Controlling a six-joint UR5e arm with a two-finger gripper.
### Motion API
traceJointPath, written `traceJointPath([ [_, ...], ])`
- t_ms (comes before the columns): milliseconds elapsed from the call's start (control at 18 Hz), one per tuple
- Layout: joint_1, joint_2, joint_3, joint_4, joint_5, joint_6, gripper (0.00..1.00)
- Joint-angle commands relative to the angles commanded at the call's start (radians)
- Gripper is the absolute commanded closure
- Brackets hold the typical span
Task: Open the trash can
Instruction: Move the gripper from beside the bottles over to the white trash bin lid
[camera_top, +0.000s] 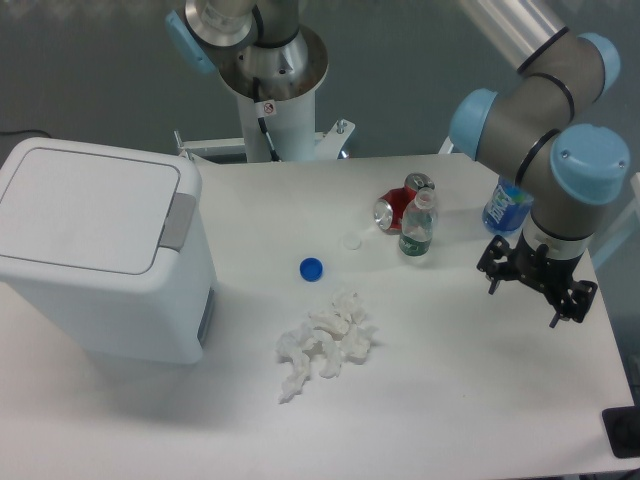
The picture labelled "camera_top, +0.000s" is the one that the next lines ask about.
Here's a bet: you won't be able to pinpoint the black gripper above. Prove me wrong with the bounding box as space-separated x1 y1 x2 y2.
476 235 598 328

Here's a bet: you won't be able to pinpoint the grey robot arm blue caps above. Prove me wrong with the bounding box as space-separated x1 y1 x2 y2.
165 1 630 322

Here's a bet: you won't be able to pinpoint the crushed red soda can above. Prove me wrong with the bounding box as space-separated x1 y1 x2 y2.
373 172 435 234

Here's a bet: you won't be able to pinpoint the white plastic trash can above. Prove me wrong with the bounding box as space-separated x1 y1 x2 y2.
1 138 217 364

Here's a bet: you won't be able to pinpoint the blue plastic bottle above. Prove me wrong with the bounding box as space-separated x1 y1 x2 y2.
482 177 533 236

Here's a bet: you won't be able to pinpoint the clear green-label plastic bottle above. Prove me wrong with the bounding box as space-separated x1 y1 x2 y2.
399 187 438 257

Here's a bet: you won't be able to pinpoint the black device at table edge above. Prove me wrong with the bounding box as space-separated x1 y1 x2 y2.
602 406 639 459

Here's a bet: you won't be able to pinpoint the white bottle cap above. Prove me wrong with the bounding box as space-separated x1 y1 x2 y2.
342 233 362 251

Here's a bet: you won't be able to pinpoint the crumpled white tissue paper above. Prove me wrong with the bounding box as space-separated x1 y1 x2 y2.
275 290 377 404

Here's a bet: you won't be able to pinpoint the blue bottle cap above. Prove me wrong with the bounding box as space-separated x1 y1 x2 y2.
299 257 324 282

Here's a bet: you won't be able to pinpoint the white metal mounting frame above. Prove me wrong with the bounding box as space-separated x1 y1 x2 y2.
173 119 356 164

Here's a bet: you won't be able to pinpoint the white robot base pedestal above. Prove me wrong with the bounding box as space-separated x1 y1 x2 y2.
220 25 328 158

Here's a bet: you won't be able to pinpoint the black cable on pedestal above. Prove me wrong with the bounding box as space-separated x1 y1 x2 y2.
251 74 283 164

